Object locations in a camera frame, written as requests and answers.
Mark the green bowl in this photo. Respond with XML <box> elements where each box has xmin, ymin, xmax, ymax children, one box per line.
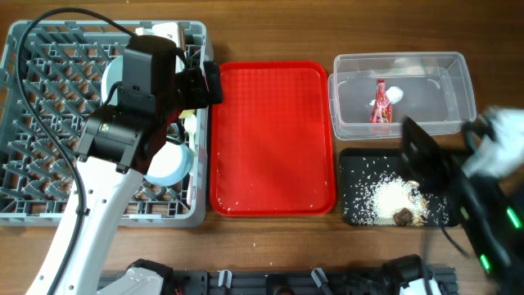
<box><xmin>135</xmin><ymin>22</ymin><xmax>187</xmax><ymax>51</ymax></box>

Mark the light blue plate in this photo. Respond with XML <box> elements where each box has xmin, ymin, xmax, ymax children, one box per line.
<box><xmin>101</xmin><ymin>56</ymin><xmax>123</xmax><ymax>103</ymax></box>

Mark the clear plastic bin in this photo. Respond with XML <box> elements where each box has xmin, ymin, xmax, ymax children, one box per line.
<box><xmin>328</xmin><ymin>52</ymin><xmax>477</xmax><ymax>141</ymax></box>

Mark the grey dishwasher rack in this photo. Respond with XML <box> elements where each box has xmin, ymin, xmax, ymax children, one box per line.
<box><xmin>0</xmin><ymin>19</ymin><xmax>215</xmax><ymax>229</ymax></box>

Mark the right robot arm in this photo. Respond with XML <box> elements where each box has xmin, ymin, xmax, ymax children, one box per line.
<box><xmin>400</xmin><ymin>117</ymin><xmax>523</xmax><ymax>294</ymax></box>

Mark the red plastic tray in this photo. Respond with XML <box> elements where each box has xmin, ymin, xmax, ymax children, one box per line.
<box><xmin>209</xmin><ymin>61</ymin><xmax>337</xmax><ymax>217</ymax></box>

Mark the light blue bowl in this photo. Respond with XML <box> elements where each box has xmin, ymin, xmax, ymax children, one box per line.
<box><xmin>145</xmin><ymin>142</ymin><xmax>193</xmax><ymax>186</ymax></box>

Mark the white tissue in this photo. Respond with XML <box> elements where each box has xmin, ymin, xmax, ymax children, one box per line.
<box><xmin>369</xmin><ymin>86</ymin><xmax>404</xmax><ymax>107</ymax></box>

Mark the black waste tray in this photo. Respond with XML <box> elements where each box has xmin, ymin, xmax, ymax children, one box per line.
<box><xmin>339</xmin><ymin>148</ymin><xmax>458</xmax><ymax>228</ymax></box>

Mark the yellow plastic cup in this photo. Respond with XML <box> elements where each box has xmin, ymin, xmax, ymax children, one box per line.
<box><xmin>179</xmin><ymin>109</ymin><xmax>196</xmax><ymax>119</ymax></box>

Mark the white plastic spoon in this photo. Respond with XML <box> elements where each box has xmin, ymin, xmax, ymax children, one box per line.
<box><xmin>183</xmin><ymin>115</ymin><xmax>197</xmax><ymax>176</ymax></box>

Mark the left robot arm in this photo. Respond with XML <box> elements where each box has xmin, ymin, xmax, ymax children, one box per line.
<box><xmin>28</xmin><ymin>61</ymin><xmax>222</xmax><ymax>294</ymax></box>

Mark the red snack wrapper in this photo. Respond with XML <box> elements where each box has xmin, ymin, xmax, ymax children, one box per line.
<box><xmin>370</xmin><ymin>79</ymin><xmax>392</xmax><ymax>124</ymax></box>

